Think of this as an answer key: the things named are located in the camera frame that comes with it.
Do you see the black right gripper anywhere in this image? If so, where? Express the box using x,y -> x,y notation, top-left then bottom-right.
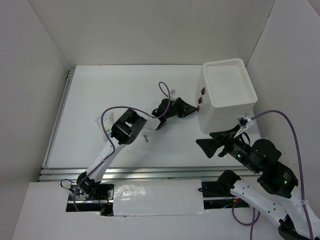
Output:
194,122 -> 259,172

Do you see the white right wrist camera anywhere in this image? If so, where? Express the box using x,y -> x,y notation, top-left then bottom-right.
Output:
234,115 -> 254,138

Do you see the white foil cover plate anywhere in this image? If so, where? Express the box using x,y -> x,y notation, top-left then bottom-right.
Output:
113,179 -> 206,217

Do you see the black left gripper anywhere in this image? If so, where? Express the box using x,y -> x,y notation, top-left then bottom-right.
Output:
164,97 -> 197,120

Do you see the white cotton pad pack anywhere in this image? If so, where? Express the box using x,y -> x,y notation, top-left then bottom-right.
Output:
143,108 -> 161,133
94,110 -> 115,142

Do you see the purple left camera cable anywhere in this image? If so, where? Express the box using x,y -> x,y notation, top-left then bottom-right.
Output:
73,81 -> 173,213

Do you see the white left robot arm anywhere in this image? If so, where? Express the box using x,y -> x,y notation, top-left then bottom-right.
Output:
72,97 -> 199,200

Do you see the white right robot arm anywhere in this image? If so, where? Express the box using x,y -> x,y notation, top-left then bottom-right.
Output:
196,125 -> 320,240

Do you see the white drawer cabinet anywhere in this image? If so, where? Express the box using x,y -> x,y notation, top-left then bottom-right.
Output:
195,58 -> 258,134

